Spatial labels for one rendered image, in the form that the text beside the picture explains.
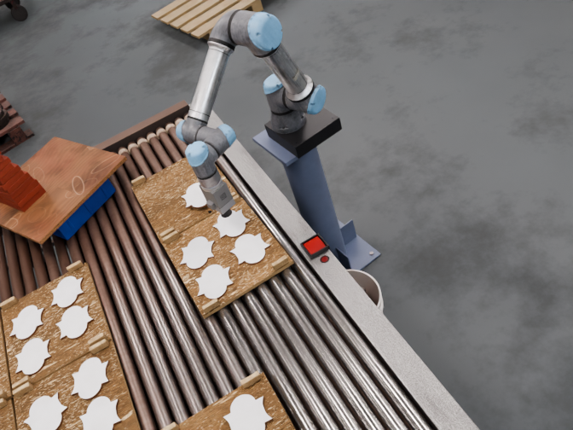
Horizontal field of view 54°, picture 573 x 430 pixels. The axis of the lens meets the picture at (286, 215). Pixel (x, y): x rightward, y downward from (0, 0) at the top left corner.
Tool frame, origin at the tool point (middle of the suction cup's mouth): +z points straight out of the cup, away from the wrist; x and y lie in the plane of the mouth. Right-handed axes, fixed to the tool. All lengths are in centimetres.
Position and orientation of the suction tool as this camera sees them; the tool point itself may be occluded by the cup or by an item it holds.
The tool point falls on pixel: (226, 213)
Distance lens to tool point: 207.4
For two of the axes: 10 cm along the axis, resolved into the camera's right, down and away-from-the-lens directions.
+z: 2.5, 6.7, 7.0
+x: 6.9, -6.3, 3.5
